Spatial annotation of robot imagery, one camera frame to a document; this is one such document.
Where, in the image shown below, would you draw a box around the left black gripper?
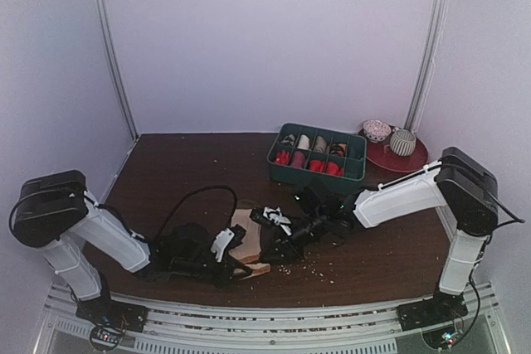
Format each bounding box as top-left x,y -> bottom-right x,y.
173,254 -> 250,291

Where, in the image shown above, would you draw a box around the beige striped sock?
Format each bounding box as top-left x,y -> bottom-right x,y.
229,209 -> 271,279

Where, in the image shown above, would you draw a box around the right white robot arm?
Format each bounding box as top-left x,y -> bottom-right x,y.
251,147 -> 524,322

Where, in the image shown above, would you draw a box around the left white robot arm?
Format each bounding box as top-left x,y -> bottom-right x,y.
8,170 -> 252,324

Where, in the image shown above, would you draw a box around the red socks in box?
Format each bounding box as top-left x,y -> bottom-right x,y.
273,150 -> 343,177

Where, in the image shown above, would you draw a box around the maroon rolled sock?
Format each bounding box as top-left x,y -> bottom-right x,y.
290,151 -> 306,168

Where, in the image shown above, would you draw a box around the cream rolled sock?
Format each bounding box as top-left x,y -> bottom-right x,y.
297,133 -> 311,150

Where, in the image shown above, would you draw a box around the green divided storage box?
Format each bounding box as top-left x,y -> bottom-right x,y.
266,123 -> 368,195

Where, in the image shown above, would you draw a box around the red round plate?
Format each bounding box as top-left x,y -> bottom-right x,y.
358,128 -> 431,174

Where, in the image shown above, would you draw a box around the pink patterned bowl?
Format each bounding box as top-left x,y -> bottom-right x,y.
363,119 -> 392,143

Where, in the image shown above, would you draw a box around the white striped cup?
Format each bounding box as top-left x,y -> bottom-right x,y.
390,129 -> 417,157

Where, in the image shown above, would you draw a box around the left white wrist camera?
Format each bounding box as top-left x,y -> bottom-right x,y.
210,228 -> 235,263

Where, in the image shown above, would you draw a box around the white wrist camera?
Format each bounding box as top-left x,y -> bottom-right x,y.
262,206 -> 292,236
210,228 -> 235,263

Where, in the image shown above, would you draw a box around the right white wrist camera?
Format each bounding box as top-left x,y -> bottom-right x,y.
262,206 -> 292,236

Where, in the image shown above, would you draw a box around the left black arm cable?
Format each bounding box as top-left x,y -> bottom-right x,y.
155,185 -> 240,243

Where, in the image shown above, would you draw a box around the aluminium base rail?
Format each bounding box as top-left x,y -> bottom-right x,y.
29,284 -> 515,353

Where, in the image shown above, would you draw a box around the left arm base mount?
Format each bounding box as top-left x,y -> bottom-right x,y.
76,301 -> 149,332

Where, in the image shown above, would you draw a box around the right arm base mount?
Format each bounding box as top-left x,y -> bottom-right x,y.
397,296 -> 468,332

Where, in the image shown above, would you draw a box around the right aluminium corner post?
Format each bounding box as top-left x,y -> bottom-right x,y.
404,0 -> 448,134

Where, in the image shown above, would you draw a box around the aluminium corner post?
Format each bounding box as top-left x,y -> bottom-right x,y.
95,0 -> 139,142
404,0 -> 448,134

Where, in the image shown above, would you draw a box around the left aluminium corner post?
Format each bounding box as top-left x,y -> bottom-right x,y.
95,0 -> 139,142

